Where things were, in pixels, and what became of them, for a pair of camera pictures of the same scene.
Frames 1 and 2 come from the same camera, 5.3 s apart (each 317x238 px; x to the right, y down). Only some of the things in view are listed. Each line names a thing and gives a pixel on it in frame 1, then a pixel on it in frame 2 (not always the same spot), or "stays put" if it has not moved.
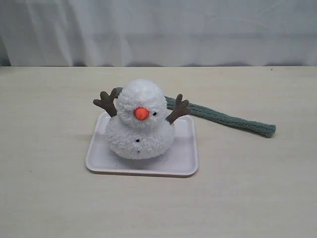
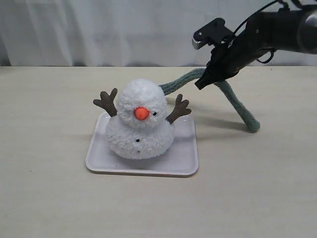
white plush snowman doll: (139, 129) stays put
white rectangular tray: (181, 159) stays put
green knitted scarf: (250, 127) to (251, 122)
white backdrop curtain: (158, 33) stays put
